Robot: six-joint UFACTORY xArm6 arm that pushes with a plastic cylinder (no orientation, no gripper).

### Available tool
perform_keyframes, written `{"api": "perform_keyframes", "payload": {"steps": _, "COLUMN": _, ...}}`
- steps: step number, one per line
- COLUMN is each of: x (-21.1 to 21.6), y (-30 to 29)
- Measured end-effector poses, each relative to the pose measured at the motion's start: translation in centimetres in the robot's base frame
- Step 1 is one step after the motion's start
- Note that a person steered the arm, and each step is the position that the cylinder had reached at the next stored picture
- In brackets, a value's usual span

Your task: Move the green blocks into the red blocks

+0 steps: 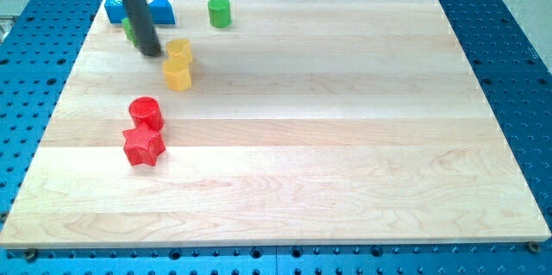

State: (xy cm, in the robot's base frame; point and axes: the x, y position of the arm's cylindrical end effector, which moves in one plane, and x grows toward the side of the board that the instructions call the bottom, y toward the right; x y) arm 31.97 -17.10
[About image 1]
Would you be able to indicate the blue cube block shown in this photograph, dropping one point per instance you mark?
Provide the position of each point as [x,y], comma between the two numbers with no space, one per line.
[115,10]

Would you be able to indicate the green cylinder block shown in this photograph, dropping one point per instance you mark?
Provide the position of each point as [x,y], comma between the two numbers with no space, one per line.
[219,13]

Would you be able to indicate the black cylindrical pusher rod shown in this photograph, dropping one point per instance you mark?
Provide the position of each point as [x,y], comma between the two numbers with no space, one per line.
[141,22]

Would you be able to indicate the light wooden board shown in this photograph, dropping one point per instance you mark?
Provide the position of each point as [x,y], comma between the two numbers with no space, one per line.
[308,122]

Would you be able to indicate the board clamp screw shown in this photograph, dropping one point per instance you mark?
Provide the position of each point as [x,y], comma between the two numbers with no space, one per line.
[533,247]
[29,254]

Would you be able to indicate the yellow heart block upper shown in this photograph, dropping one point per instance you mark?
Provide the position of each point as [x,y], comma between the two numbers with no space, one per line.
[180,48]

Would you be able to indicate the right board clamp screw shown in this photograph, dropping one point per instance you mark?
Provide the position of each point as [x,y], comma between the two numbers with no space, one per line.
[533,247]

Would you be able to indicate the red star block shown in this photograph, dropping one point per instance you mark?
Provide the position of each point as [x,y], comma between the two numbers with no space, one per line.
[143,145]

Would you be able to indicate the red cylinder block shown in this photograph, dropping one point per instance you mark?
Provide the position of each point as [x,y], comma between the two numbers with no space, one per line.
[146,110]

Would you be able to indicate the blue triangular block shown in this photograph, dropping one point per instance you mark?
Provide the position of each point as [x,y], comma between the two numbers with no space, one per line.
[162,12]

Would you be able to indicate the left board clamp screw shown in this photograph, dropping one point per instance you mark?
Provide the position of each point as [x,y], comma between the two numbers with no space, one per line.
[29,254]

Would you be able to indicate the green block behind rod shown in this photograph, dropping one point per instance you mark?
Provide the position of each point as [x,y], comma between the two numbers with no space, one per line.
[129,31]

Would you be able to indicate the yellow hexagon block lower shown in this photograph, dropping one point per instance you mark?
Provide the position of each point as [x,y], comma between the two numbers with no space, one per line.
[177,74]

